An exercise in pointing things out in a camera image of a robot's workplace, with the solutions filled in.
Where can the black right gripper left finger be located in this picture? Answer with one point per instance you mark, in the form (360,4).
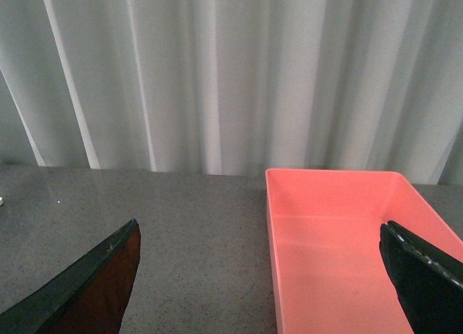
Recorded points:
(90,296)

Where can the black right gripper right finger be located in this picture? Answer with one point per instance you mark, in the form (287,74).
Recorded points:
(428,281)

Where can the pink plastic bin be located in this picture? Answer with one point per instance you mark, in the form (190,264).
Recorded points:
(324,234)

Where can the white pleated curtain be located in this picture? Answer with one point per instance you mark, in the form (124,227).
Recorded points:
(234,87)

